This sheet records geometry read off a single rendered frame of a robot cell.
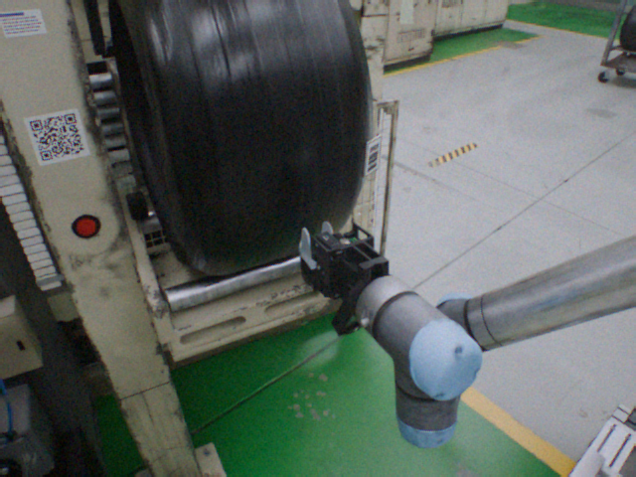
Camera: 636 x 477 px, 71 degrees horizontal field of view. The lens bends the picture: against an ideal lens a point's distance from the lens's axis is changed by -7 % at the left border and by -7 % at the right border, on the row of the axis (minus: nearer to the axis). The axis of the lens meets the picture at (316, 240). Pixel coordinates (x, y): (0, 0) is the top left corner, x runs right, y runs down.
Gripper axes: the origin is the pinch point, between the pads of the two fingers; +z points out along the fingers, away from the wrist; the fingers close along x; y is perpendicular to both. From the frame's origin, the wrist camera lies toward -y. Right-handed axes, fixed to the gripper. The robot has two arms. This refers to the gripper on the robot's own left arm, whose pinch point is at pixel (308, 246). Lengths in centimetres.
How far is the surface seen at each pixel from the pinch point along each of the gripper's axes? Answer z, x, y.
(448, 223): 121, -142, -89
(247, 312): 10.9, 8.7, -16.9
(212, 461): 44, 21, -97
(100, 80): 57, 22, 23
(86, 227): 17.5, 31.8, 5.4
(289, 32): -1.8, 1.0, 32.7
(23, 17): 14, 31, 38
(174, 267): 37.3, 17.5, -18.1
